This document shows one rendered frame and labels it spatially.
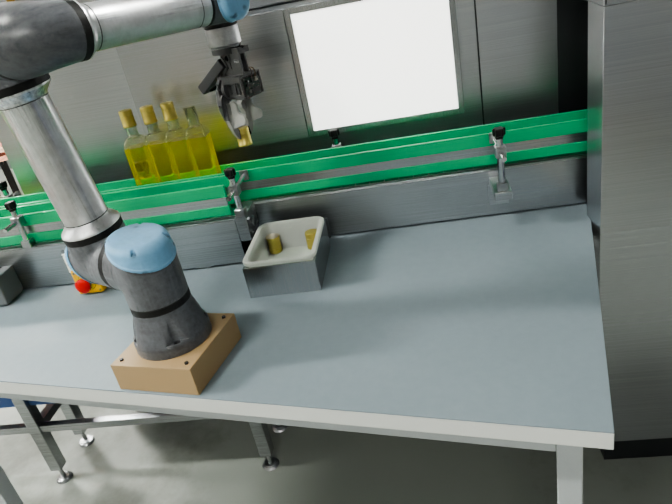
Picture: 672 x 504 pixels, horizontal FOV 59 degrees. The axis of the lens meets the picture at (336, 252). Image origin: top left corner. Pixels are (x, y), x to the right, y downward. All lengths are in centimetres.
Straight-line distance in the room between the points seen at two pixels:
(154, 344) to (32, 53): 53
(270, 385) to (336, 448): 95
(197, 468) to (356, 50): 141
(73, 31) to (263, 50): 72
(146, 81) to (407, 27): 72
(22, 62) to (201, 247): 72
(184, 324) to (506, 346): 59
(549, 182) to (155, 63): 108
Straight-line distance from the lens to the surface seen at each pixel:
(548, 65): 172
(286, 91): 168
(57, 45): 105
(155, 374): 119
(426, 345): 114
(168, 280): 113
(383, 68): 165
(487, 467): 193
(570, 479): 111
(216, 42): 143
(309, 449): 207
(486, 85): 170
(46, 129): 117
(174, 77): 175
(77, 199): 120
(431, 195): 156
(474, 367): 108
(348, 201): 156
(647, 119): 142
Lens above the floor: 143
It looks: 26 degrees down
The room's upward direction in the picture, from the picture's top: 12 degrees counter-clockwise
